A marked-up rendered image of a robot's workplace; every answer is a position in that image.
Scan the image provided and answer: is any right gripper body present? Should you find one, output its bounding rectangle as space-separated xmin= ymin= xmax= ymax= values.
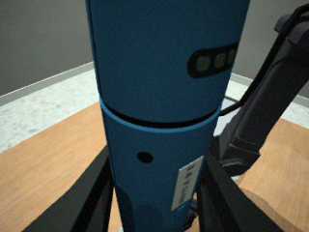
xmin=188 ymin=198 xmax=198 ymax=222

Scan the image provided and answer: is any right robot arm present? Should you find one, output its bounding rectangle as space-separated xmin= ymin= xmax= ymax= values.
xmin=209 ymin=12 xmax=309 ymax=177

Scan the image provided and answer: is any blue electric screwdriver barrel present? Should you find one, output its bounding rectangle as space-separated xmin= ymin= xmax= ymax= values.
xmin=85 ymin=0 xmax=250 ymax=232

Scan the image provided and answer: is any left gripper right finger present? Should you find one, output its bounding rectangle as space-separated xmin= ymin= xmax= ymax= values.
xmin=196 ymin=150 xmax=285 ymax=232

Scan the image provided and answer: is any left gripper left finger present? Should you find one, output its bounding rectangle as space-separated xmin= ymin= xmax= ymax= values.
xmin=21 ymin=144 xmax=114 ymax=232

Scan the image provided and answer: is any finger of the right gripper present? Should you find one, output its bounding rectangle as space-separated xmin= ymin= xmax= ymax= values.
xmin=182 ymin=214 xmax=193 ymax=232

